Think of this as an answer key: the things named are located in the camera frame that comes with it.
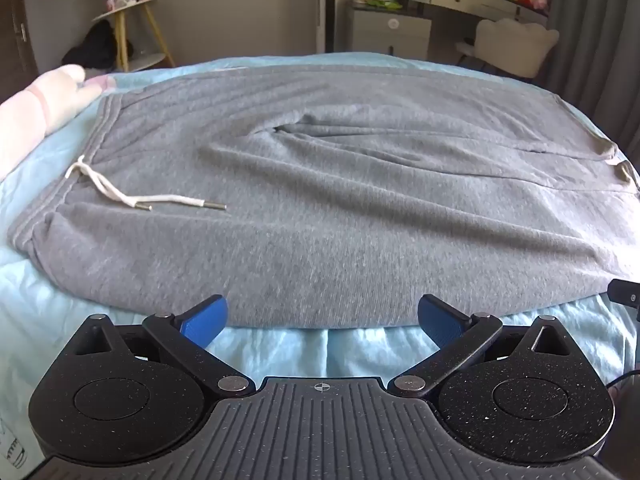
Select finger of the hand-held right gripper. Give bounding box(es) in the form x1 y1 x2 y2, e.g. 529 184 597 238
607 279 640 308

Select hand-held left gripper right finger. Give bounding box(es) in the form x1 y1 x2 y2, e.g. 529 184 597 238
388 295 569 400

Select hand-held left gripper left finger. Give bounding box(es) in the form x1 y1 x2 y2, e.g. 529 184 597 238
74 295 257 394

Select grey drawstring pants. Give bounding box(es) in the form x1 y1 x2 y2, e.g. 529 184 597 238
7 62 640 331

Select light blue bed sheet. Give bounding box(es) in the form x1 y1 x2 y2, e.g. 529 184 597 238
0 52 640 466

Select grey curtain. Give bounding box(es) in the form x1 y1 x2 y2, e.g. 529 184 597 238
542 0 640 147

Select white shell-back chair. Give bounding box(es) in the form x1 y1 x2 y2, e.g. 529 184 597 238
454 18 561 82

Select white pink pillow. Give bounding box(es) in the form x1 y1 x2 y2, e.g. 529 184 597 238
0 64 114 182

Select white bedside cabinet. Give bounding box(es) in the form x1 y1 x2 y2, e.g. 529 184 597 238
347 2 434 61

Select black cloth bundle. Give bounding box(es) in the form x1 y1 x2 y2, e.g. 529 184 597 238
64 20 135 69

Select round yellow-legged side table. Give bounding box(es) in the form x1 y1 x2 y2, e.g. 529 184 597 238
91 0 177 72

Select dark wooden door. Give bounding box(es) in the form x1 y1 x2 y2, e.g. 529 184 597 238
0 0 42 92

